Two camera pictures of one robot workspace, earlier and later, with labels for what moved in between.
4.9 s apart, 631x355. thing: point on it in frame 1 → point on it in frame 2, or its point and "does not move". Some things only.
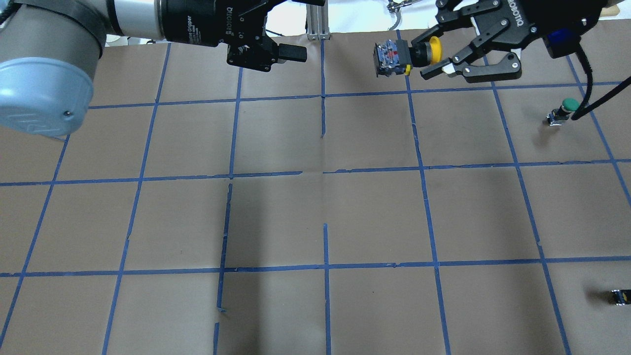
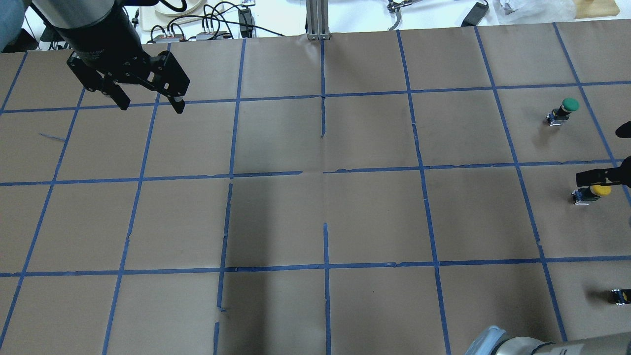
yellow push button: (395, 56) → (583, 195)
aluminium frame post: (317, 22) does not move
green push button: (558, 115) does not move
